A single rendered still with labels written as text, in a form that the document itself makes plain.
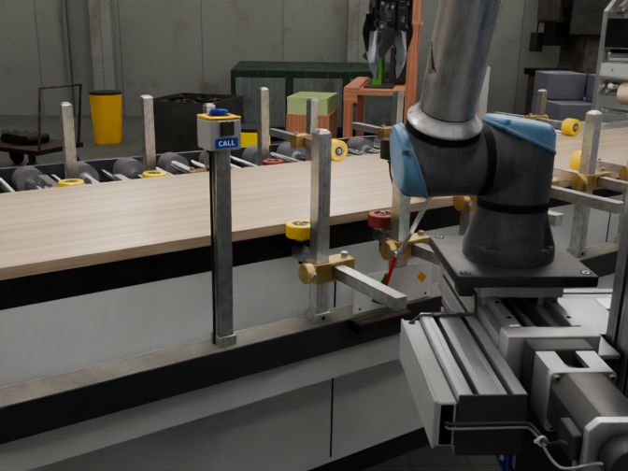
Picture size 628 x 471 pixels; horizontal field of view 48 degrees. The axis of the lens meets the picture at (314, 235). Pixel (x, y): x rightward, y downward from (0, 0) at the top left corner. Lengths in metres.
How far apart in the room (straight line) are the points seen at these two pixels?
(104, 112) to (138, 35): 2.75
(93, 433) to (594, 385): 1.06
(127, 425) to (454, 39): 1.08
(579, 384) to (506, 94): 10.68
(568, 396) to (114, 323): 1.14
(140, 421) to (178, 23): 9.67
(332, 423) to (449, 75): 1.42
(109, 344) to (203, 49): 9.42
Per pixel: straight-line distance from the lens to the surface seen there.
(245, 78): 8.72
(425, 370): 1.02
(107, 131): 8.67
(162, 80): 11.13
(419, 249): 1.85
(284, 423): 2.13
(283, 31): 10.95
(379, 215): 1.95
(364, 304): 1.82
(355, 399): 2.25
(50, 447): 1.62
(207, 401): 1.71
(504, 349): 1.05
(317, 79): 8.72
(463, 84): 1.04
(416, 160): 1.08
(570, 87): 6.61
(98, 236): 1.80
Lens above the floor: 1.41
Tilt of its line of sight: 17 degrees down
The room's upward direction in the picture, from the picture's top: 1 degrees clockwise
